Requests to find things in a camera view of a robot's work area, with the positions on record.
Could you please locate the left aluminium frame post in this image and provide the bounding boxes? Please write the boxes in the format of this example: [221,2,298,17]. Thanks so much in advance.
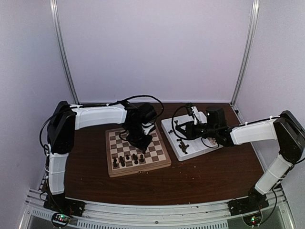
[50,0,80,104]

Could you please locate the wooden chess board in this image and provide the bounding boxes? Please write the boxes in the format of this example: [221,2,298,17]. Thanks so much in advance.
[105,128,172,177]

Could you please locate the dark chess knight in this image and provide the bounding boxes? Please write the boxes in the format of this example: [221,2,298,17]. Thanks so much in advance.
[179,141,189,154]

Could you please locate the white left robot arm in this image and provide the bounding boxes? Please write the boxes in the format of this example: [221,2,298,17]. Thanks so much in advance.
[44,100,158,212]

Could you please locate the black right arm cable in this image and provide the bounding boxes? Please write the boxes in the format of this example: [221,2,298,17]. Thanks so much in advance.
[172,104,191,140]

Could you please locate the right aluminium frame post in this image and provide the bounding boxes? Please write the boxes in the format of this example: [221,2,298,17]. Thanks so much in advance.
[230,0,260,107]

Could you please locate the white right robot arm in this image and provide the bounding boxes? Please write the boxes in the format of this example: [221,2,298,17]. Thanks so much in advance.
[171,104,305,211]

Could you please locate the aluminium frame post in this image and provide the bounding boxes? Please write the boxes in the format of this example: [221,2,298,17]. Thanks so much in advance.
[230,0,260,107]
[50,0,80,104]

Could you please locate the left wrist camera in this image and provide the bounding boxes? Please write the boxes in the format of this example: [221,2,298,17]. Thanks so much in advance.
[142,123,155,135]

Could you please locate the aluminium front rail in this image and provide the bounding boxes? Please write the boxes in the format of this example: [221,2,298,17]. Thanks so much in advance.
[17,188,296,229]

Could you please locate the white plastic divided tray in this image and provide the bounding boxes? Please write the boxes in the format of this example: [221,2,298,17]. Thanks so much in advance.
[161,118,223,161]

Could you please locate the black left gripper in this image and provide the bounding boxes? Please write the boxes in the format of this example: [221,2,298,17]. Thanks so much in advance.
[126,123,153,152]

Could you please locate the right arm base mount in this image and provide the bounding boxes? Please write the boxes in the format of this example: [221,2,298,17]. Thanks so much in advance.
[228,187,269,216]

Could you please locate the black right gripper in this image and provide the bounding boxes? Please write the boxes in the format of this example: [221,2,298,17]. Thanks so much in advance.
[176,120,218,139]

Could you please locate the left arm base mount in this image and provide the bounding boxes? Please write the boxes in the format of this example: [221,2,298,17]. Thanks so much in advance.
[43,190,85,217]

